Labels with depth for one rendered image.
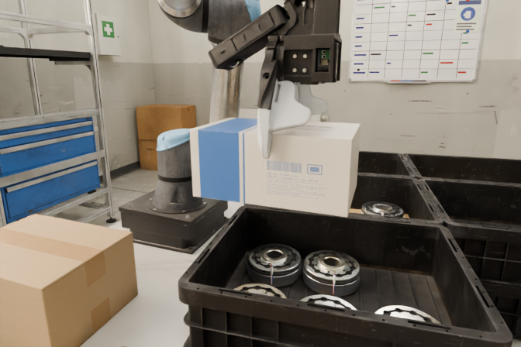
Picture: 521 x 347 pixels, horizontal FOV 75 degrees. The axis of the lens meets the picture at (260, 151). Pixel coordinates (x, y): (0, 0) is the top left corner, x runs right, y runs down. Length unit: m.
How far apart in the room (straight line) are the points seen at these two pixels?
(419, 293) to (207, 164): 0.45
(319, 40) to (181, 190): 0.75
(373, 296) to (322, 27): 0.46
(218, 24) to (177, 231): 0.57
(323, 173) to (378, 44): 3.51
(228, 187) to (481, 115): 3.67
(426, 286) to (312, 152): 0.42
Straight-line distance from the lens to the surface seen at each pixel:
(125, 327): 0.83
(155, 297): 0.89
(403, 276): 0.74
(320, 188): 0.40
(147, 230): 1.09
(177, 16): 0.83
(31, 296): 0.73
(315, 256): 0.70
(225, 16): 0.87
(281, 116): 0.39
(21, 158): 2.55
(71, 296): 0.75
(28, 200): 2.62
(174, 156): 1.03
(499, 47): 3.99
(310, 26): 0.43
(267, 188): 0.41
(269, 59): 0.40
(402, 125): 3.91
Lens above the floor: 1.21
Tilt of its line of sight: 13 degrees down
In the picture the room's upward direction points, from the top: straight up
